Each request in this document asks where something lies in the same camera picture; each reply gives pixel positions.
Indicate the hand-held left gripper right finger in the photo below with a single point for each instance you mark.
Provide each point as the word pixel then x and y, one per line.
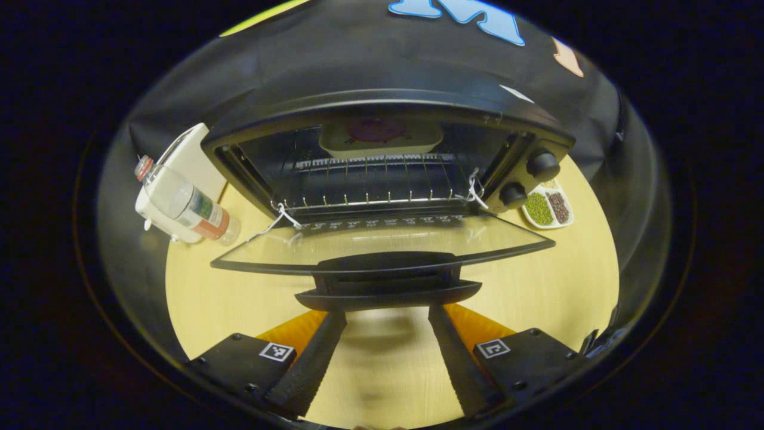
pixel 459 370

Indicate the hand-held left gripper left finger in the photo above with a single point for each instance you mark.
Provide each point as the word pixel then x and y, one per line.
pixel 310 370

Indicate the square cream plate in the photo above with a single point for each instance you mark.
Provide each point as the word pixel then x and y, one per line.
pixel 424 140

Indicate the pink ham slice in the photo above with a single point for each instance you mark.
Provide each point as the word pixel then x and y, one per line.
pixel 376 130

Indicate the black electric oven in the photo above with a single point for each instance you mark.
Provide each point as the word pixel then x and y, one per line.
pixel 388 101

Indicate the divided white bean tray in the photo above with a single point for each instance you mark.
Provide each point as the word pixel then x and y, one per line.
pixel 540 209

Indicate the clear plastic bottle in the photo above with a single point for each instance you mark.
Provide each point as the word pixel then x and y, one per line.
pixel 191 206

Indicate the white appliance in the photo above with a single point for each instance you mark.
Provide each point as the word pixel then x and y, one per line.
pixel 194 158

